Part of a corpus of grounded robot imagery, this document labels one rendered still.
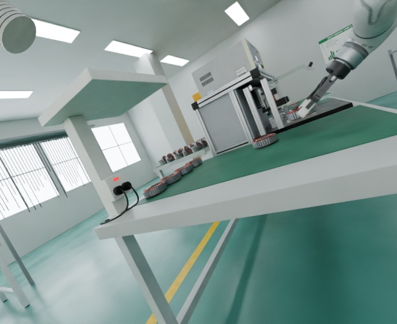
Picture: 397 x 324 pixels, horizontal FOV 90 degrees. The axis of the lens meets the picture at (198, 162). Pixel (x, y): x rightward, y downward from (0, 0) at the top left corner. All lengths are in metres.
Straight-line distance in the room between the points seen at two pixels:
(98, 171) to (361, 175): 0.79
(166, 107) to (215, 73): 3.99
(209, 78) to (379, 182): 1.16
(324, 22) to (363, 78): 1.71
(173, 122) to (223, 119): 4.05
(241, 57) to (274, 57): 5.47
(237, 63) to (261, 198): 1.03
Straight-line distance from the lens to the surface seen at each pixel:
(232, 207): 0.48
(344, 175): 0.43
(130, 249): 0.89
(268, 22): 7.02
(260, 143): 0.93
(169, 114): 5.28
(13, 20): 1.13
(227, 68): 1.37
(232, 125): 1.23
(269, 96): 1.19
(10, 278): 3.08
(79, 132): 0.89
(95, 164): 0.87
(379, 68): 6.90
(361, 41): 0.94
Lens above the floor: 0.91
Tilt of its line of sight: 7 degrees down
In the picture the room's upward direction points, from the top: 24 degrees counter-clockwise
